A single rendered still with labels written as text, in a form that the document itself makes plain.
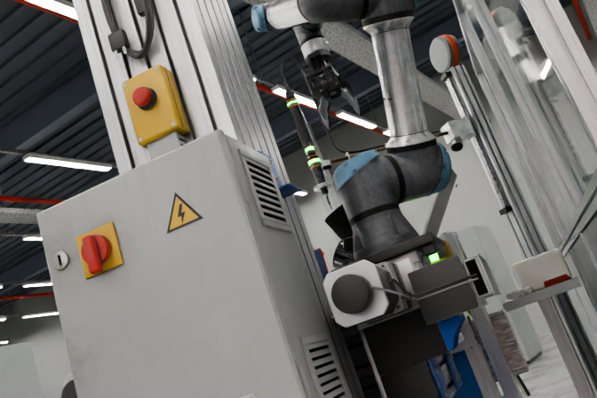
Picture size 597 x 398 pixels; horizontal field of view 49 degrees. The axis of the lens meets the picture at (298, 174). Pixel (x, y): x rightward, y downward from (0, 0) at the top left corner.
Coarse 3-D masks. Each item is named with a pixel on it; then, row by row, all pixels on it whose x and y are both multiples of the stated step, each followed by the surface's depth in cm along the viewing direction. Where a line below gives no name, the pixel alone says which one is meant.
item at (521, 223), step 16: (464, 80) 265; (464, 96) 262; (480, 112) 261; (480, 128) 258; (496, 144) 258; (480, 160) 262; (496, 160) 255; (496, 176) 255; (512, 176) 253; (496, 192) 257; (512, 192) 251; (512, 208) 250; (528, 208) 250; (512, 224) 253; (528, 224) 247; (528, 240) 245; (528, 256) 247; (560, 304) 238; (560, 320) 239; (576, 320) 238; (576, 336) 235; (576, 352) 235; (592, 352) 234; (592, 368) 232; (592, 384) 230
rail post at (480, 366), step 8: (472, 352) 176; (480, 352) 175; (472, 360) 175; (480, 360) 174; (472, 368) 175; (480, 368) 175; (488, 368) 173; (480, 376) 174; (488, 376) 173; (480, 384) 173; (488, 384) 173; (496, 384) 175; (488, 392) 173; (496, 392) 172
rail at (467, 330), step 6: (468, 318) 178; (462, 324) 178; (468, 324) 178; (462, 330) 177; (468, 330) 176; (474, 330) 179; (468, 336) 176; (474, 336) 176; (462, 342) 177; (468, 342) 176; (474, 342) 175; (456, 348) 177; (462, 348) 176
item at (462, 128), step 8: (456, 120) 257; (464, 120) 258; (448, 128) 257; (456, 128) 256; (464, 128) 257; (472, 128) 259; (448, 136) 259; (456, 136) 255; (464, 136) 258; (472, 136) 259
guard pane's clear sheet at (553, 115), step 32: (480, 0) 174; (512, 0) 118; (480, 32) 222; (512, 32) 138; (480, 64) 306; (512, 64) 166; (544, 64) 114; (512, 96) 208; (544, 96) 132; (544, 128) 158; (576, 128) 110; (544, 160) 196; (576, 160) 127; (576, 192) 150
